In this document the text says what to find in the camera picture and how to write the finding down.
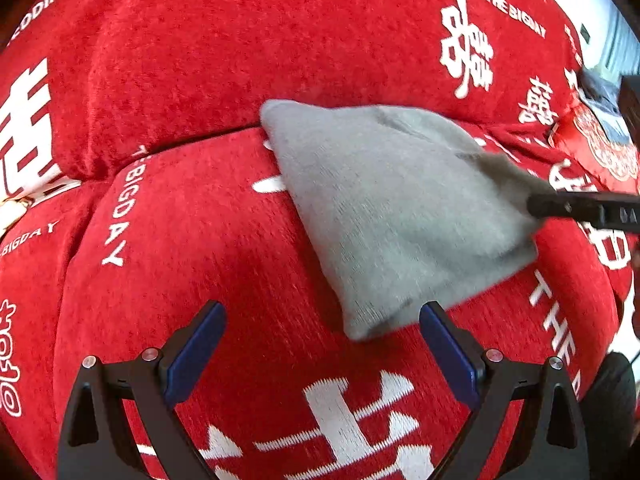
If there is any grey cloth on pillow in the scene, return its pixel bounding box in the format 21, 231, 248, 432
579, 71, 632, 142

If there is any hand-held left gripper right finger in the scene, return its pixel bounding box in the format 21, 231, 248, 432
419, 301, 591, 480

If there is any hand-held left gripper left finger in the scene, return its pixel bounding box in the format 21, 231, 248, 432
57, 300, 228, 480

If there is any cream folded cloth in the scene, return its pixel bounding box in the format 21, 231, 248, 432
0, 194, 32, 235

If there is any red embroidered pillow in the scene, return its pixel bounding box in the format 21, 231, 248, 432
550, 104, 640, 187

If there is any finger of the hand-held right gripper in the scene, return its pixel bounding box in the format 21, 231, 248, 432
527, 188, 640, 234

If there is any red printed blanket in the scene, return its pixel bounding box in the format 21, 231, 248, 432
0, 0, 633, 480

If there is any grey small garment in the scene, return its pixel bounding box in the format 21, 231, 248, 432
260, 99, 556, 343

